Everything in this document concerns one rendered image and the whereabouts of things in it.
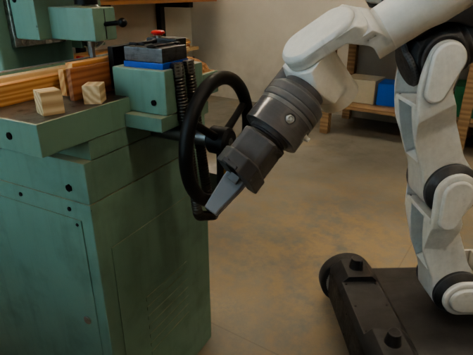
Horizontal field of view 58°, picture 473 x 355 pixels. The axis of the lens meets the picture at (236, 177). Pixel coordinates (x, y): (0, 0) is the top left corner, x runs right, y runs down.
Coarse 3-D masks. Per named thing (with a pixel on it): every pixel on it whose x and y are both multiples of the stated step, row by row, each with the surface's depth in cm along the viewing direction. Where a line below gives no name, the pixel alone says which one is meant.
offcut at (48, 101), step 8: (48, 88) 78; (56, 88) 78; (40, 96) 74; (48, 96) 75; (56, 96) 76; (40, 104) 75; (48, 104) 76; (56, 104) 77; (40, 112) 77; (48, 112) 76; (56, 112) 77; (64, 112) 78
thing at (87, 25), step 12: (48, 12) 97; (60, 12) 96; (72, 12) 94; (84, 12) 92; (96, 12) 93; (108, 12) 96; (60, 24) 97; (72, 24) 95; (84, 24) 94; (96, 24) 93; (60, 36) 98; (72, 36) 97; (84, 36) 95; (96, 36) 94; (108, 36) 97
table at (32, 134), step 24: (120, 96) 90; (0, 120) 75; (24, 120) 73; (48, 120) 74; (72, 120) 78; (96, 120) 83; (120, 120) 89; (144, 120) 88; (168, 120) 88; (0, 144) 78; (24, 144) 75; (48, 144) 74; (72, 144) 79
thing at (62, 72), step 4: (60, 68) 89; (64, 68) 89; (60, 72) 89; (64, 72) 88; (60, 76) 89; (64, 76) 89; (60, 80) 90; (64, 80) 89; (60, 84) 90; (64, 84) 89; (64, 88) 90; (64, 92) 90; (68, 92) 90
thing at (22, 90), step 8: (16, 80) 85; (24, 80) 85; (32, 80) 87; (40, 80) 88; (48, 80) 90; (56, 80) 92; (0, 88) 81; (8, 88) 82; (16, 88) 84; (24, 88) 85; (32, 88) 87; (40, 88) 88; (0, 96) 81; (8, 96) 83; (16, 96) 84; (24, 96) 86; (32, 96) 87; (0, 104) 81; (8, 104) 83
